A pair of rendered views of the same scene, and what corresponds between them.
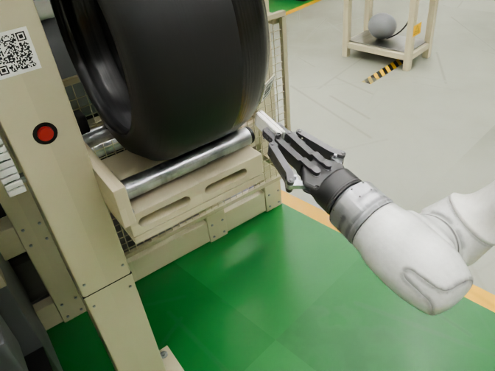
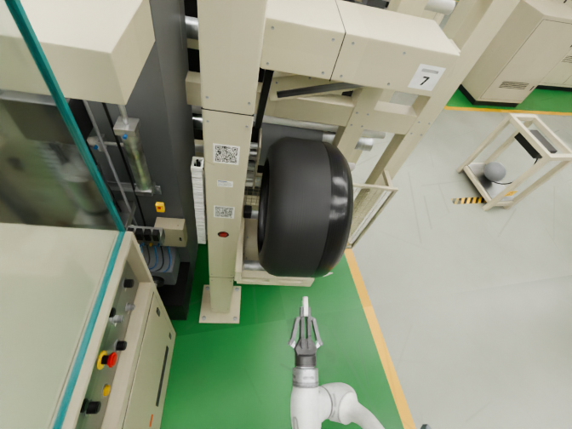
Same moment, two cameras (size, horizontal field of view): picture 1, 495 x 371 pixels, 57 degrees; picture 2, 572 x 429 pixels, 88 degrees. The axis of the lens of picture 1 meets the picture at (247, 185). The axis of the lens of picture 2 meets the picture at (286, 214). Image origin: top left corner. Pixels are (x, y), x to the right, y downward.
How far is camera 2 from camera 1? 0.72 m
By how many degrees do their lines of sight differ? 20
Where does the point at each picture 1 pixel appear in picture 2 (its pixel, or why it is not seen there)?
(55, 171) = (220, 244)
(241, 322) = (277, 299)
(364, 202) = (304, 380)
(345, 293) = (332, 322)
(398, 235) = (302, 405)
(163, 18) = (283, 253)
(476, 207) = (347, 410)
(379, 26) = (492, 171)
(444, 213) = (336, 400)
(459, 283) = not seen: outside the picture
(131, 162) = not seen: hidden behind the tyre
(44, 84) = (231, 222)
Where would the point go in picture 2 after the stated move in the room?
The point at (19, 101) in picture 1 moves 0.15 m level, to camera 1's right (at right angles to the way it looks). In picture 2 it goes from (218, 224) to (250, 243)
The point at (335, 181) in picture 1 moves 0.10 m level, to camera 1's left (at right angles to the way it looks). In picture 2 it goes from (303, 361) to (278, 344)
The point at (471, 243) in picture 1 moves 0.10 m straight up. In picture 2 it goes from (335, 418) to (346, 417)
